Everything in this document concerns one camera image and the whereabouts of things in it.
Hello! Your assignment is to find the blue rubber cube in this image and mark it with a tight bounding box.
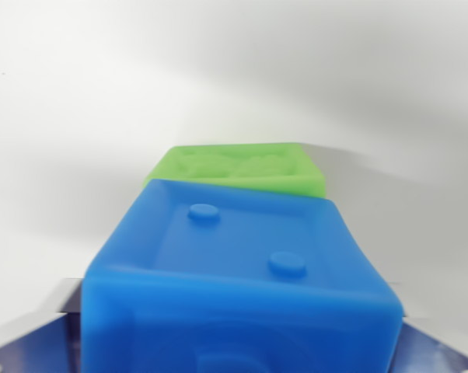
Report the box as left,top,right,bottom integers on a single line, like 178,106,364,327
80,178,406,373

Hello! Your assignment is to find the green rubber cube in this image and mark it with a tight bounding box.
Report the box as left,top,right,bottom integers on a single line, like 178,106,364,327
142,142,327,202

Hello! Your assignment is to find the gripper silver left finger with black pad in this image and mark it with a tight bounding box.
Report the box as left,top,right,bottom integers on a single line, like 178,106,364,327
0,277,88,373

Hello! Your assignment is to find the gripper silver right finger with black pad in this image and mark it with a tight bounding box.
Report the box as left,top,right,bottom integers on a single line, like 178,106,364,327
389,313,468,373

